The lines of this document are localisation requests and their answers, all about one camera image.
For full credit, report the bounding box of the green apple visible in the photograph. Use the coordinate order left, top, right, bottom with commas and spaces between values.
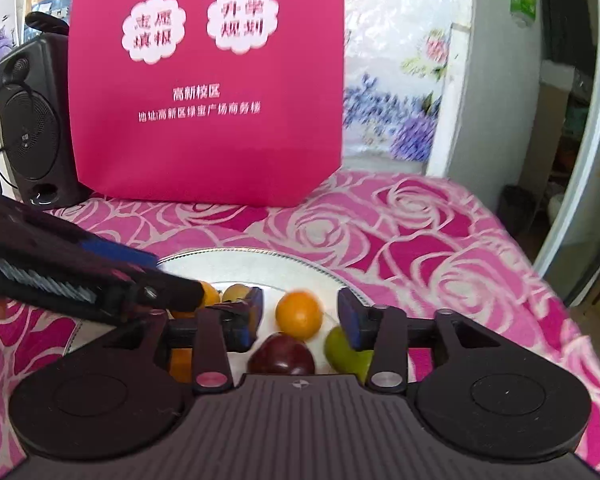
323, 326, 374, 384

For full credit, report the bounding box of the dark red plum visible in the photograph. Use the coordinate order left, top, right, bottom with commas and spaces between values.
247, 333, 315, 376

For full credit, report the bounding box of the small orange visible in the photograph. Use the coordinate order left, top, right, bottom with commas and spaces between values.
170, 281, 221, 318
275, 289, 324, 341

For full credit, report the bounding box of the top orange in plate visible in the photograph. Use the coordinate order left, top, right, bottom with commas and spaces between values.
169, 348, 193, 384

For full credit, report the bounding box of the pink rose tablecloth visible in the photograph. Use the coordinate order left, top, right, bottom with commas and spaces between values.
0, 169, 600, 480

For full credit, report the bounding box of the black speaker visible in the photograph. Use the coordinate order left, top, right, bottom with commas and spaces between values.
0, 11, 91, 210

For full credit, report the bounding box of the magenta fabric bag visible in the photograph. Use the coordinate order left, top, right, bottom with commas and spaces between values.
68, 0, 344, 206

